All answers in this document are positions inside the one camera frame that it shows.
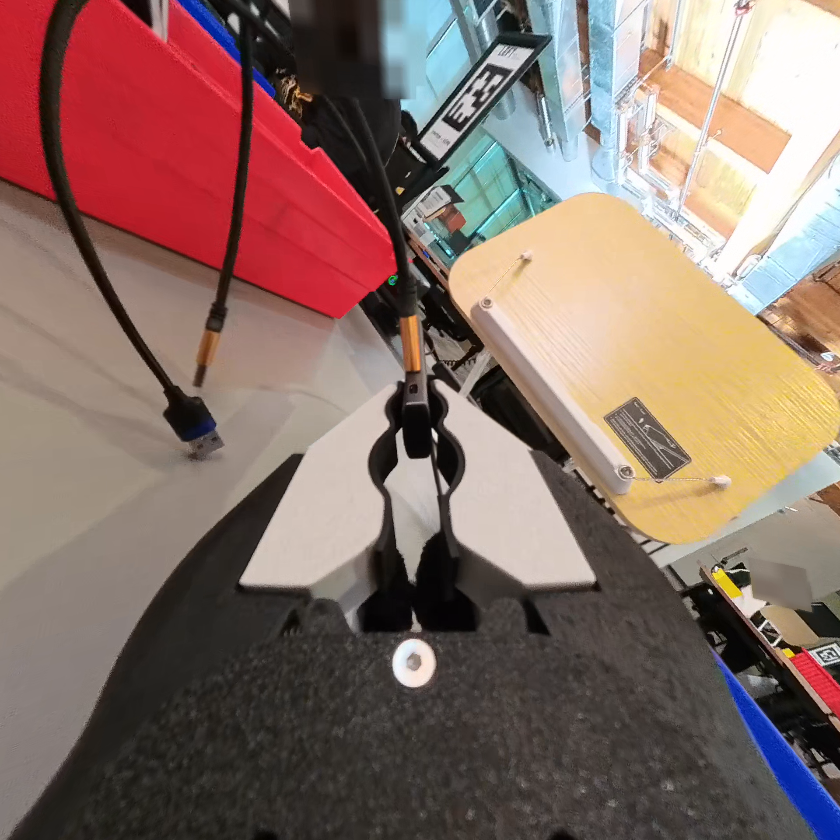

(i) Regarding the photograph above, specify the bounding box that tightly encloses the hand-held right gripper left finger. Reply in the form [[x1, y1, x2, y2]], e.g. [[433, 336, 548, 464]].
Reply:
[[238, 382, 411, 614]]

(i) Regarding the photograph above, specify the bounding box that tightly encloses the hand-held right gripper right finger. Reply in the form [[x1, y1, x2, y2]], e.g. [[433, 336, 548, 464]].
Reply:
[[430, 382, 598, 601]]

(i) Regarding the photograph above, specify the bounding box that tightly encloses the black cable blue plug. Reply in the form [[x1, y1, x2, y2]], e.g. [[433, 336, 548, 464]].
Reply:
[[39, 0, 225, 462]]

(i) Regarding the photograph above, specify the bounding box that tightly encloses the black cable gold connector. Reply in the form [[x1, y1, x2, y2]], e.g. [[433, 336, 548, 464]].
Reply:
[[328, 95, 437, 460], [192, 13, 257, 388]]

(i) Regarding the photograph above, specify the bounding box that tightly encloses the wooden board with white bar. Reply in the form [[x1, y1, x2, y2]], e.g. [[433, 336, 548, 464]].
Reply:
[[448, 192, 840, 546]]

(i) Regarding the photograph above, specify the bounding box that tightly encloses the labelled cardboard box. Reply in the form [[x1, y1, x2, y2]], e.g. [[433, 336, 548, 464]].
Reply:
[[403, 185, 468, 244]]

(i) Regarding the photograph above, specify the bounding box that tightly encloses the red plastic bin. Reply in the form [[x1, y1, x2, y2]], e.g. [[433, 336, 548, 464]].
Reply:
[[786, 646, 840, 731], [0, 0, 401, 320]]

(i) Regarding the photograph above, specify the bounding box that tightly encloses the blue plastic bin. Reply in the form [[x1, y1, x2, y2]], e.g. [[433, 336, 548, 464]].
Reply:
[[177, 0, 277, 99], [712, 650, 840, 840]]

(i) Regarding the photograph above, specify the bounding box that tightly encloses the black framed marker sign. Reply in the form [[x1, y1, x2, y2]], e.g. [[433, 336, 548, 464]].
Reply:
[[416, 31, 552, 165]]

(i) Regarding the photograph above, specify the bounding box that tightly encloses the silver metal duct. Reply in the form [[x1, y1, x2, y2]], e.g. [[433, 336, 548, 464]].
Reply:
[[525, 0, 592, 163], [586, 0, 651, 185]]

